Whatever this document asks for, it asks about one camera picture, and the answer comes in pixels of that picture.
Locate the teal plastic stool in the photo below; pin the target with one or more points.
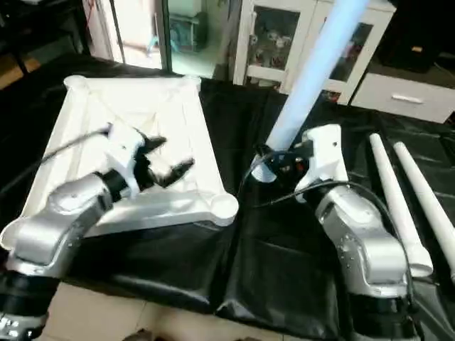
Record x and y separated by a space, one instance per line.
181 32

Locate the white plastic table leg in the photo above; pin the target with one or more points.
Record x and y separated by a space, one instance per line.
313 64
426 195
394 199

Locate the white glass door cabinet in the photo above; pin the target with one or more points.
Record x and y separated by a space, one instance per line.
263 42

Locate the white drawer unit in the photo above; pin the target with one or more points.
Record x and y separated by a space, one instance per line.
405 96

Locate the white plastic table top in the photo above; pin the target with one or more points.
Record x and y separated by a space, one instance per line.
142 106

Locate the black table mat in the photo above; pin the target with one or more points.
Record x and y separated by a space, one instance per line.
270 256

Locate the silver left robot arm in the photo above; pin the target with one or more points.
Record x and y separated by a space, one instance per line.
57 227

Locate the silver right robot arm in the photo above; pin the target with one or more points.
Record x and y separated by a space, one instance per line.
362 256

